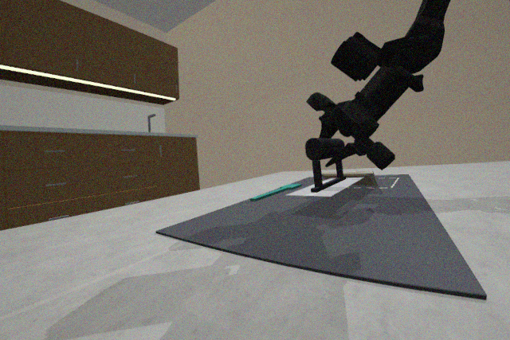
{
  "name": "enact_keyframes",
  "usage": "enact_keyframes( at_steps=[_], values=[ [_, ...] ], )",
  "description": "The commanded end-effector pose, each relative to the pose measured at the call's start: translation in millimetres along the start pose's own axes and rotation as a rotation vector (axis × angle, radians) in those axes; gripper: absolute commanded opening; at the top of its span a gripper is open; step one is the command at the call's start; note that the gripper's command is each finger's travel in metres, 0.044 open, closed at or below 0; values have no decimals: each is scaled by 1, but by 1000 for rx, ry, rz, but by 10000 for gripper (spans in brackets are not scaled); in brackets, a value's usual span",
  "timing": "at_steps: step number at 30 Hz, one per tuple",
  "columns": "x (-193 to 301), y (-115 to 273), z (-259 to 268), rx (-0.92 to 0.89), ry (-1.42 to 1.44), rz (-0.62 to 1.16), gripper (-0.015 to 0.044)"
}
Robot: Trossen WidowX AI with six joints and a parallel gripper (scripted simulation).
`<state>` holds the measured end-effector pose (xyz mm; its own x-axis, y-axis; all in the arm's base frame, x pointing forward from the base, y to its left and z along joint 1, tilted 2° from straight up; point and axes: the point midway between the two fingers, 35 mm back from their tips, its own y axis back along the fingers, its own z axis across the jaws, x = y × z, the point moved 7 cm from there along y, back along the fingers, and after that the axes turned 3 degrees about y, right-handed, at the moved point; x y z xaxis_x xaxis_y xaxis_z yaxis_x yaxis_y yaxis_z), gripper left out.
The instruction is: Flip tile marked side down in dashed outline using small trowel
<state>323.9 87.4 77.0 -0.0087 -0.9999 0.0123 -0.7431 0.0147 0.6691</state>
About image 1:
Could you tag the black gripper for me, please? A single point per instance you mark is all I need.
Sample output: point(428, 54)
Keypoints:
point(380, 155)

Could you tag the teal trowel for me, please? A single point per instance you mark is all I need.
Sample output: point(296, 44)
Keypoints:
point(282, 189)

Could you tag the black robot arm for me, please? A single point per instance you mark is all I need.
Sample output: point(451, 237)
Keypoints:
point(398, 60)

